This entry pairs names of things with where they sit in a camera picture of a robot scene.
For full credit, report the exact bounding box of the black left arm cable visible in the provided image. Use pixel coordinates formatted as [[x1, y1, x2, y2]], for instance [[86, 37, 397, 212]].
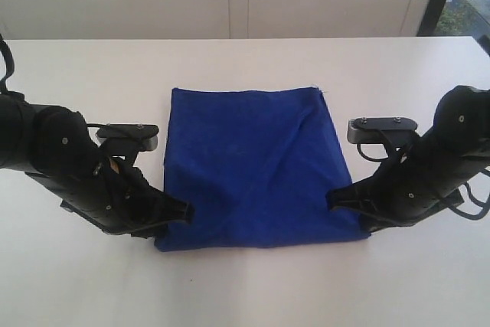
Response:
[[0, 34, 16, 94]]

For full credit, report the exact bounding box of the blue towel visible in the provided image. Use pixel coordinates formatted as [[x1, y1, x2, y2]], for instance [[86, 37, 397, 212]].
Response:
[[154, 87, 368, 252]]

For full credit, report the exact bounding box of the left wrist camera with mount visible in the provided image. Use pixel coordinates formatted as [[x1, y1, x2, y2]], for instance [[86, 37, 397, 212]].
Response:
[[94, 124, 159, 165]]

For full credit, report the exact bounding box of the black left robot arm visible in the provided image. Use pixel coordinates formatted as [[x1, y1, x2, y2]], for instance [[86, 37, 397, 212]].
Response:
[[1, 93, 194, 238]]

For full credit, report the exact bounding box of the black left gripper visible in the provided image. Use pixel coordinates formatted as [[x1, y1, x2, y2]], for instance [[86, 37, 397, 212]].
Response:
[[60, 159, 195, 237]]

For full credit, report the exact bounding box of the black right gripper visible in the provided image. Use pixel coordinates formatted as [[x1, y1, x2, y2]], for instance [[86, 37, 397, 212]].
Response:
[[326, 150, 463, 233]]

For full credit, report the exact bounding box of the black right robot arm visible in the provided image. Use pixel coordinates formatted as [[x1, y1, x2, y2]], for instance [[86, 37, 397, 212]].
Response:
[[326, 86, 489, 233]]

